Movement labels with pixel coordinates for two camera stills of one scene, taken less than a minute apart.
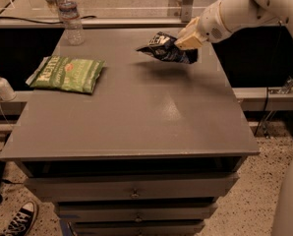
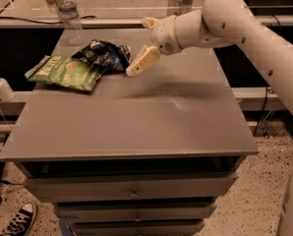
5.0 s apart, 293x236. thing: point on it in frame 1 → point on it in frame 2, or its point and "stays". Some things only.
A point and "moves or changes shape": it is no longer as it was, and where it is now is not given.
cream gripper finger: x=191 y=41 → x=147 y=56
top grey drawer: x=137 y=187 stays
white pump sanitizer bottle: x=1 y=87 stays
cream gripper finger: x=193 y=28 → x=149 y=22
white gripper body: x=209 y=24 → x=163 y=34
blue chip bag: x=164 y=45 moves or changes shape
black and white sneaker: x=23 y=220 stays
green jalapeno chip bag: x=70 y=74 stays
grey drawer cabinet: x=151 y=151 stays
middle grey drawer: x=135 y=211 stays
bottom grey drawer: x=138 y=228 stays
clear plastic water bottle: x=74 y=32 stays
